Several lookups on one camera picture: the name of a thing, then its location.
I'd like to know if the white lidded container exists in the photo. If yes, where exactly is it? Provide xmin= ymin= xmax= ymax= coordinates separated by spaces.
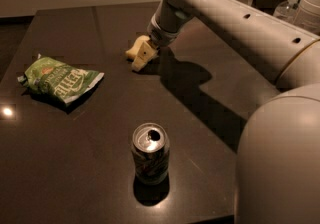
xmin=293 ymin=0 xmax=320 ymax=35

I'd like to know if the open soda can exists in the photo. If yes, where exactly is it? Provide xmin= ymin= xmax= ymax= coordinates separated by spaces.
xmin=131 ymin=123 xmax=170 ymax=185

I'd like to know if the clear plastic bottle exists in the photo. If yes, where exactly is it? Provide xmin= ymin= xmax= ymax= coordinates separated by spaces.
xmin=273 ymin=0 xmax=300 ymax=23

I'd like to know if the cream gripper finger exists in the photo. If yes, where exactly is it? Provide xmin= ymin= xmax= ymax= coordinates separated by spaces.
xmin=131 ymin=57 xmax=146 ymax=72

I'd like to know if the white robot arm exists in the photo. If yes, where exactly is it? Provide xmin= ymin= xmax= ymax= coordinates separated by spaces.
xmin=132 ymin=0 xmax=320 ymax=224

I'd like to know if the yellow sponge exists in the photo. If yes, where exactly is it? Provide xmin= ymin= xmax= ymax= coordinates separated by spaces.
xmin=125 ymin=35 xmax=149 ymax=60

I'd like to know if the green chip bag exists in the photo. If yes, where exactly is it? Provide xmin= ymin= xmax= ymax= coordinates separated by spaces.
xmin=17 ymin=54 xmax=104 ymax=106

